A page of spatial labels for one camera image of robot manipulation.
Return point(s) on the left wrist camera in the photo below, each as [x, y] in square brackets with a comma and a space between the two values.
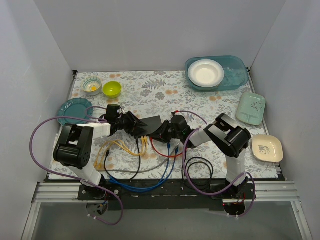
[113, 112]

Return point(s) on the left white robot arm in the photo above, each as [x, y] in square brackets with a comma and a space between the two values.
[73, 148]

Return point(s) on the lime green bowl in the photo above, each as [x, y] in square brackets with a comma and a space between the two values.
[112, 89]

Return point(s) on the black network switch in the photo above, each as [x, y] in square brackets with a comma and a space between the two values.
[153, 123]

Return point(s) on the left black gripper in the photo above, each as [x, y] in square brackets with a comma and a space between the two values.
[129, 121]

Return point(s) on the teal round plate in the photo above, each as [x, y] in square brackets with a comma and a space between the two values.
[76, 107]

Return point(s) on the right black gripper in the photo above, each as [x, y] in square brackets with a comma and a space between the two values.
[164, 131]

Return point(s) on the floral table mat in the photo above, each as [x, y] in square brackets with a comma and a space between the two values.
[148, 94]

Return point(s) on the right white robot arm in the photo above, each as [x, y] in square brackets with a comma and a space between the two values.
[230, 138]

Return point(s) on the teal plastic tub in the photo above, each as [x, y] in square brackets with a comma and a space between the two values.
[236, 74]

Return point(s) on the patterned small bowl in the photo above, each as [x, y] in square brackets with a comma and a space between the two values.
[92, 85]

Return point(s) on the cream square dish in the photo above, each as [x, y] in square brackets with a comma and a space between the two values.
[267, 148]

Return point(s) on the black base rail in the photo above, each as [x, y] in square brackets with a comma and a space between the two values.
[173, 194]

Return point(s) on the mint green square plate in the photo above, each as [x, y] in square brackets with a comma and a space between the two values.
[251, 108]

